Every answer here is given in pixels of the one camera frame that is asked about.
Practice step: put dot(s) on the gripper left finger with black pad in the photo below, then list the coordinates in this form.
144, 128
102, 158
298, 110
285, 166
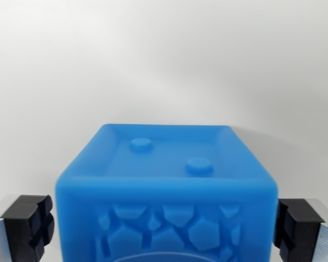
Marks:
19, 232

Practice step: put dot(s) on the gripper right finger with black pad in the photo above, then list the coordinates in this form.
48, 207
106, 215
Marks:
303, 234

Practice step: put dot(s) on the blue textured cube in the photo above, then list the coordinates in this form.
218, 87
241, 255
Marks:
166, 196

